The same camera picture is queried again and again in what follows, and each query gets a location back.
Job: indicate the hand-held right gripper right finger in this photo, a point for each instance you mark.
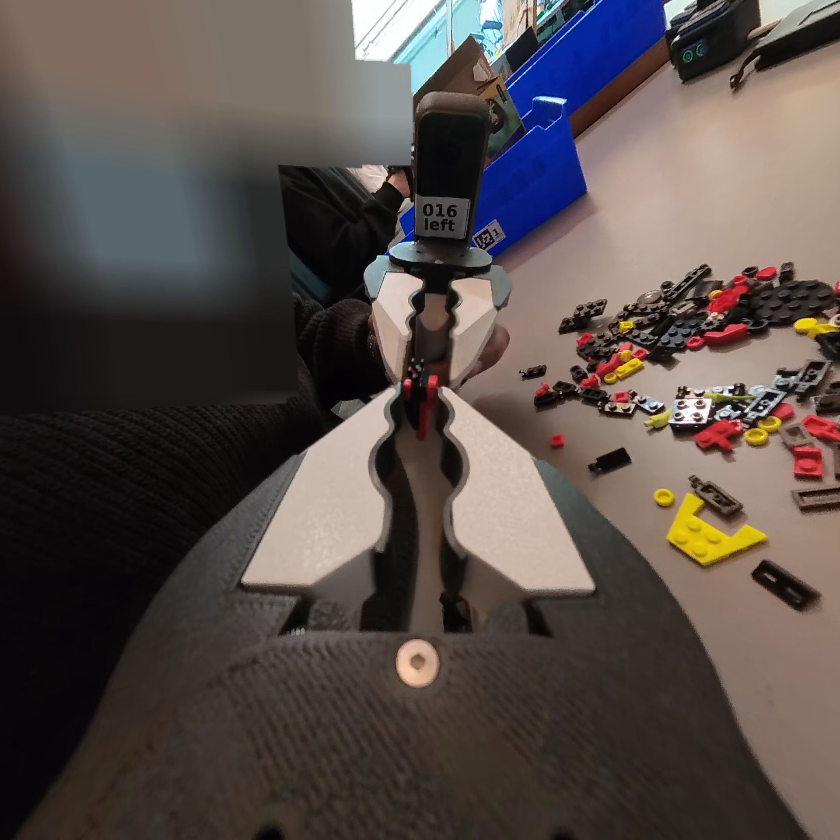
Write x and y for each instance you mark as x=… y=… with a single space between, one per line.
x=518 y=518

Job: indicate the yellow wedge lego plate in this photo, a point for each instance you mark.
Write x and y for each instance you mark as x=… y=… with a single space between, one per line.
x=689 y=535

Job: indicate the black bag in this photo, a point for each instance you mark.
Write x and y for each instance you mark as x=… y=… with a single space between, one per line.
x=800 y=33

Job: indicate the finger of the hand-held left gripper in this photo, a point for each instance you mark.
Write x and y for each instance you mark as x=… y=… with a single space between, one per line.
x=390 y=321
x=476 y=328

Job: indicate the cardboard box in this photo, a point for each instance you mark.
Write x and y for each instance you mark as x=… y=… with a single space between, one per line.
x=463 y=65

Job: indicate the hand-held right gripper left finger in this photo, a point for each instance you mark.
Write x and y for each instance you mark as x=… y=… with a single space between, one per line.
x=315 y=512

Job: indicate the person's left forearm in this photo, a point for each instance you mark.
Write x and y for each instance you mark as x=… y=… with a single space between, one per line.
x=334 y=348

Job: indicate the yellow round lego stud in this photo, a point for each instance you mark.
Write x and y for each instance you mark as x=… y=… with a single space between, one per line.
x=659 y=497

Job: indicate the person's black knit sweater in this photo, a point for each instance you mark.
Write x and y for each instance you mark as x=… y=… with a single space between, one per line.
x=98 y=525

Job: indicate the pile of loose lego pieces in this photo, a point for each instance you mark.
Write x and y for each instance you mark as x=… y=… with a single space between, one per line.
x=689 y=328

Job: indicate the dark brown lego frame tile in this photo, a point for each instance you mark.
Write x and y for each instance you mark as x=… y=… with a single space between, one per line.
x=797 y=499

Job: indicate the black lego plate with holes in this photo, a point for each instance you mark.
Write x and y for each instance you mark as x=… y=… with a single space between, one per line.
x=715 y=497

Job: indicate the small black red lego assembly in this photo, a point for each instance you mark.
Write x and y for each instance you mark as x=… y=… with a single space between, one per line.
x=430 y=394

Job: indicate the black lego hinge brick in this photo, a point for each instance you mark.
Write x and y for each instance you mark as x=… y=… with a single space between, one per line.
x=610 y=459

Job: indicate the person's left hand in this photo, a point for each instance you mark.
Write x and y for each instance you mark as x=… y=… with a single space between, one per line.
x=497 y=344

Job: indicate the black lego tile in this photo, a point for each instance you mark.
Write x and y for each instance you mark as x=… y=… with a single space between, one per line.
x=784 y=584

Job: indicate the black electronic device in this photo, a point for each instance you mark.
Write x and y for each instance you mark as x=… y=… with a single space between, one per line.
x=715 y=33

